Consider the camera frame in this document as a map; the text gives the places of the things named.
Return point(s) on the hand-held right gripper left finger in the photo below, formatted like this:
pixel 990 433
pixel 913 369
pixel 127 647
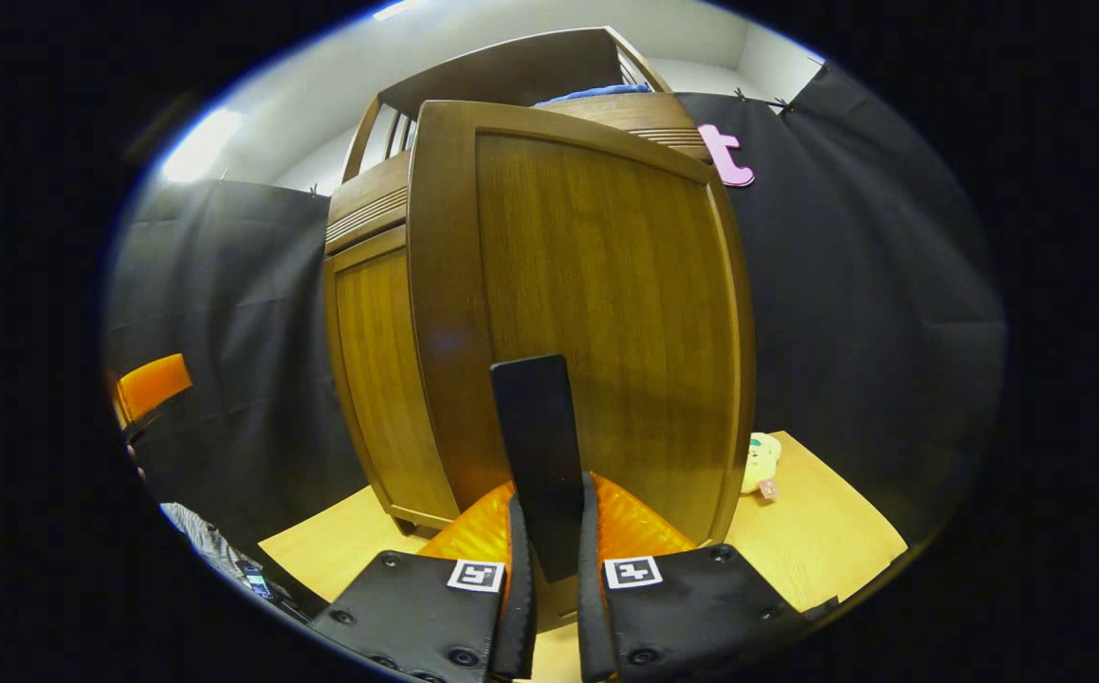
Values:
pixel 522 607

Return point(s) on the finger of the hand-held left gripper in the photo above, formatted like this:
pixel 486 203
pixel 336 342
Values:
pixel 153 384

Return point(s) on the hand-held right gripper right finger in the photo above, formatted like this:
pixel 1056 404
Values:
pixel 592 617

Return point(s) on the wooden double-door shoe cabinet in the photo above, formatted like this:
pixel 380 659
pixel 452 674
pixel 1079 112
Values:
pixel 511 71

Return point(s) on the grey patterned clothing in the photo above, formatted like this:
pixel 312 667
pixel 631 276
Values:
pixel 203 541

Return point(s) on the pale yellow plush toy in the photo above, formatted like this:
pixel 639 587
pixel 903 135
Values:
pixel 760 460

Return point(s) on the black backdrop cloth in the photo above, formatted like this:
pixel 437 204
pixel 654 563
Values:
pixel 871 285

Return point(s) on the blue folded towel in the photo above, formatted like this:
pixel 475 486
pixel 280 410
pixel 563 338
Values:
pixel 596 92

